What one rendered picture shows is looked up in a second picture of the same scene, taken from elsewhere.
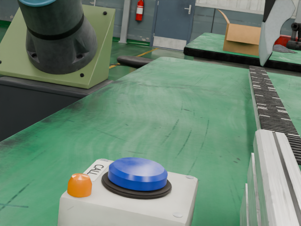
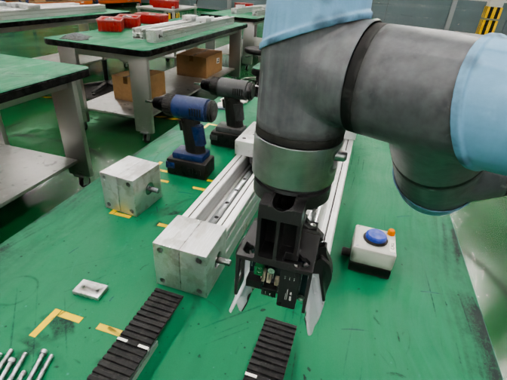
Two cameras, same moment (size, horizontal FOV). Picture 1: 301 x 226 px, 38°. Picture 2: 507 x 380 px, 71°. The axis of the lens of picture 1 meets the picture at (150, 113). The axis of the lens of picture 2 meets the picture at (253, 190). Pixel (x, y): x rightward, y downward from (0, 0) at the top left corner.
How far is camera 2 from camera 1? 0.94 m
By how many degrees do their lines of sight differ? 136
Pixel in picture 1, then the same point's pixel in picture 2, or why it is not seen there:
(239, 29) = not seen: outside the picture
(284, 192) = (333, 211)
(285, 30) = not seen: outside the picture
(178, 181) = (361, 241)
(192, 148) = not seen: outside the picture
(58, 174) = (428, 325)
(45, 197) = (419, 300)
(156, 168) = (370, 232)
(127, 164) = (380, 234)
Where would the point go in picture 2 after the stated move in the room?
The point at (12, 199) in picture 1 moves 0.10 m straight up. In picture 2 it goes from (431, 296) to (450, 255)
